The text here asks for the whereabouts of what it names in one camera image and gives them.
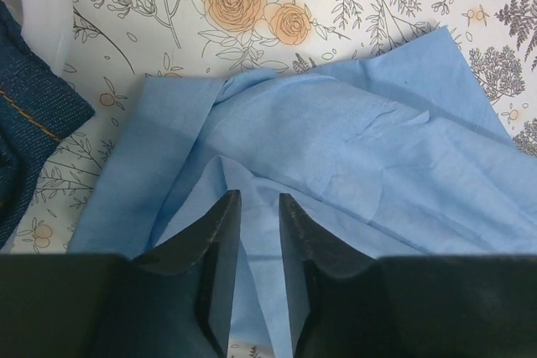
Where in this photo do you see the dark blue denim garment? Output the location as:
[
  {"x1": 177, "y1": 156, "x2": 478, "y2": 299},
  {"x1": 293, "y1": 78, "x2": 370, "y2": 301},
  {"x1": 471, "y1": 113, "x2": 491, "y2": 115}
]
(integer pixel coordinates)
[{"x1": 1, "y1": 4, "x2": 94, "y2": 245}]

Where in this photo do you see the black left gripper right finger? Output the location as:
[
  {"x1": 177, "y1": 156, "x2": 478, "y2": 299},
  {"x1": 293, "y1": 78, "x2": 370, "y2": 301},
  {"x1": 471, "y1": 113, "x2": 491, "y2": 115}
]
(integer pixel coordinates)
[{"x1": 279, "y1": 194, "x2": 536, "y2": 357}]

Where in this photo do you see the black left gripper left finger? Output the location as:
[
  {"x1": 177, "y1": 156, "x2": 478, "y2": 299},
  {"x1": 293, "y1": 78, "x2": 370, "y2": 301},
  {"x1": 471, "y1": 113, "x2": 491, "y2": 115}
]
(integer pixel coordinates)
[{"x1": 1, "y1": 190, "x2": 241, "y2": 357}]

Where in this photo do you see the light blue long sleeve shirt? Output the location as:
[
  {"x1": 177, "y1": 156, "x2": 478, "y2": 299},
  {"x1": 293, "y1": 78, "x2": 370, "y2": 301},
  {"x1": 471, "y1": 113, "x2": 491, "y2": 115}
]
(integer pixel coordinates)
[{"x1": 69, "y1": 29, "x2": 536, "y2": 357}]

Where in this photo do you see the floral patterned table mat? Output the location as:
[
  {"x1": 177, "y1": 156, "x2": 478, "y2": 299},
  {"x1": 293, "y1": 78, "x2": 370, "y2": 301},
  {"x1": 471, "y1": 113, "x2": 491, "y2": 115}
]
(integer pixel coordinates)
[{"x1": 8, "y1": 0, "x2": 537, "y2": 358}]

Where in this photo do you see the white perforated laundry basket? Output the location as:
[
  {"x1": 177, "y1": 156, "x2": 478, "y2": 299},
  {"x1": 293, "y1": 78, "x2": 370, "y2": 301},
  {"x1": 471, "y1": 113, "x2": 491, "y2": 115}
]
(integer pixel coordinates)
[{"x1": 1, "y1": 0, "x2": 73, "y2": 76}]

